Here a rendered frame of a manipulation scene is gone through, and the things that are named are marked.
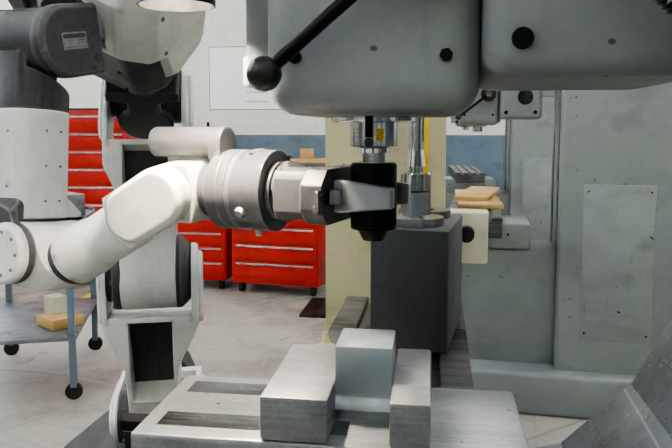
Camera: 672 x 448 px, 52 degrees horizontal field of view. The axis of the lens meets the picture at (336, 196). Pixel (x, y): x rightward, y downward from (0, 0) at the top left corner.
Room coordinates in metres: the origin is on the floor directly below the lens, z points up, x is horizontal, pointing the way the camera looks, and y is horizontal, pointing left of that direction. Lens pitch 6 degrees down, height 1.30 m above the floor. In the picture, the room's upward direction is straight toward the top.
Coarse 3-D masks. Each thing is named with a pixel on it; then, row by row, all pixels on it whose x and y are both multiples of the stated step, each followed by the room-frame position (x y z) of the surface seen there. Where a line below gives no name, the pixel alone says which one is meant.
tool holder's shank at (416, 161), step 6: (420, 120) 1.08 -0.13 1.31; (414, 126) 1.08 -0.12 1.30; (420, 126) 1.08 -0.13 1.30; (414, 132) 1.08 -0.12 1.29; (420, 132) 1.08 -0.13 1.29; (414, 138) 1.08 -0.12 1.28; (420, 138) 1.08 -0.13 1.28; (414, 144) 1.08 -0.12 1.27; (420, 144) 1.08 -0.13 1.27; (408, 150) 1.10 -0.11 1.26; (414, 150) 1.08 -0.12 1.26; (420, 150) 1.08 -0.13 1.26; (408, 156) 1.09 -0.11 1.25; (414, 156) 1.08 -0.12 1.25; (420, 156) 1.08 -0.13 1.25; (408, 162) 1.09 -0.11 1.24; (414, 162) 1.08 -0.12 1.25; (420, 162) 1.08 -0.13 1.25; (414, 168) 1.08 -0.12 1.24; (420, 168) 1.09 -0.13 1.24
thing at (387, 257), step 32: (416, 224) 1.05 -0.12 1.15; (448, 224) 1.10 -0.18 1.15; (384, 256) 1.05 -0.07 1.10; (416, 256) 1.03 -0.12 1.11; (448, 256) 1.02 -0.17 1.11; (384, 288) 1.05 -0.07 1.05; (416, 288) 1.03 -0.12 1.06; (448, 288) 1.02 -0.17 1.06; (384, 320) 1.05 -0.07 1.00; (416, 320) 1.03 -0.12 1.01; (448, 320) 1.03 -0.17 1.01
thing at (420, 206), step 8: (416, 184) 1.07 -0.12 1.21; (424, 184) 1.07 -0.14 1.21; (416, 192) 1.07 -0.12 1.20; (424, 192) 1.08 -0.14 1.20; (416, 200) 1.07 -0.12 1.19; (424, 200) 1.08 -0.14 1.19; (408, 208) 1.08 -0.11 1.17; (416, 208) 1.07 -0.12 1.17; (424, 208) 1.08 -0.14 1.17; (408, 216) 1.08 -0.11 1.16; (416, 216) 1.07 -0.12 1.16; (424, 216) 1.08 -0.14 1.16
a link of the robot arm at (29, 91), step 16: (0, 16) 0.93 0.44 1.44; (16, 16) 0.92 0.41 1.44; (32, 16) 0.90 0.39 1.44; (0, 32) 0.91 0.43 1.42; (16, 32) 0.90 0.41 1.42; (0, 48) 0.91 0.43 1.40; (16, 48) 0.90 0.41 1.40; (0, 64) 0.91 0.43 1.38; (16, 64) 0.90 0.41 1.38; (32, 64) 0.91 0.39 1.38; (0, 80) 0.91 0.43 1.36; (16, 80) 0.90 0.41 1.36; (32, 80) 0.90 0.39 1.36; (48, 80) 0.91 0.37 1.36; (0, 96) 0.91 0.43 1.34; (16, 96) 0.90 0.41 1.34; (32, 96) 0.90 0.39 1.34; (48, 96) 0.91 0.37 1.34; (64, 96) 0.94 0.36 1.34
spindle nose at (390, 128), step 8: (352, 128) 0.70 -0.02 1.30; (360, 128) 0.69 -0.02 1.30; (376, 128) 0.68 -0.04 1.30; (384, 128) 0.68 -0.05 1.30; (392, 128) 0.69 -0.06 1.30; (352, 136) 0.70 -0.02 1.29; (360, 136) 0.69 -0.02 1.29; (384, 136) 0.68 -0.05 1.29; (392, 136) 0.69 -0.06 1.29; (352, 144) 0.70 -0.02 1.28; (360, 144) 0.69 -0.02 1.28; (376, 144) 0.68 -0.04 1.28; (384, 144) 0.68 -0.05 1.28; (392, 144) 0.69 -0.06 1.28
